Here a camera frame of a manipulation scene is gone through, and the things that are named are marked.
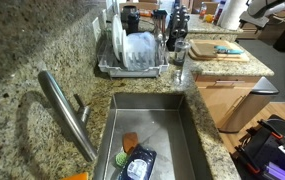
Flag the steel drawer handle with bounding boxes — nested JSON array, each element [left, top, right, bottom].
[[214, 79, 247, 85]]

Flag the clear plastic container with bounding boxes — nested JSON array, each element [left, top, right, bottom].
[[125, 31, 157, 72]]

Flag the cardboard box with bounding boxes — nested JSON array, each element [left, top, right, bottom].
[[201, 1, 220, 16]]

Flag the orange scrubber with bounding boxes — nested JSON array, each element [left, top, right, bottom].
[[121, 131, 139, 155]]

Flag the stainless steel sink basin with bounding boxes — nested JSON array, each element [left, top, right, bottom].
[[92, 92, 214, 180]]

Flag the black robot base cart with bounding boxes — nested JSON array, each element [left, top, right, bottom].
[[231, 114, 285, 180]]

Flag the brown utensils in rack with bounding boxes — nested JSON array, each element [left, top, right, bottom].
[[152, 8, 169, 45]]

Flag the green scrubber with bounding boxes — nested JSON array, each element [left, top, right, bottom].
[[114, 151, 130, 169]]

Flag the white wall outlet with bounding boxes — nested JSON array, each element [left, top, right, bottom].
[[91, 16, 103, 43]]

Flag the teal can opener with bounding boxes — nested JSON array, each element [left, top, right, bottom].
[[214, 45, 245, 56]]

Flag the orange fruit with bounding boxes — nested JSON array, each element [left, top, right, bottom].
[[204, 13, 215, 24]]

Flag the grey dish rack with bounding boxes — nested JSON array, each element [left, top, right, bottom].
[[96, 33, 171, 79]]

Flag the large white plate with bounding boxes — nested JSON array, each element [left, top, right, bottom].
[[111, 14, 124, 63]]

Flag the wooden base cabinet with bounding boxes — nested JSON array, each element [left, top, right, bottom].
[[193, 73, 263, 129]]

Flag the small white plate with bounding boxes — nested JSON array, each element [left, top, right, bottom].
[[120, 28, 130, 70]]

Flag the steel kitchen faucet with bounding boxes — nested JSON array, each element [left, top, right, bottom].
[[37, 69, 99, 164]]

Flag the stainless steel trash can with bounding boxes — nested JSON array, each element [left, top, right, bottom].
[[218, 76, 280, 134]]

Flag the orange sponge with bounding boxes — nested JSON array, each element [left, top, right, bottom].
[[60, 171, 90, 180]]

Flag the clear drinking glass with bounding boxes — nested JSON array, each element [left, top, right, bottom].
[[172, 38, 192, 67]]

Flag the black knife block with knives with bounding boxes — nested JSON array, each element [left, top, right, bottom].
[[165, 3, 191, 52]]

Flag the large wooden chopping board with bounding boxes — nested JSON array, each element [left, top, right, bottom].
[[188, 38, 251, 64]]

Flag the white paper towel roll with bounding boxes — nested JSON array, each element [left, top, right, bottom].
[[217, 0, 249, 31]]

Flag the dark blue soap pouch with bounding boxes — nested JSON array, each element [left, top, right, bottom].
[[118, 143, 158, 180]]

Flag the black travel mug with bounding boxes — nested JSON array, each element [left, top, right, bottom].
[[120, 4, 141, 35]]

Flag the small wooden chopping board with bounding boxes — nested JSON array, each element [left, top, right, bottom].
[[189, 41, 219, 59]]

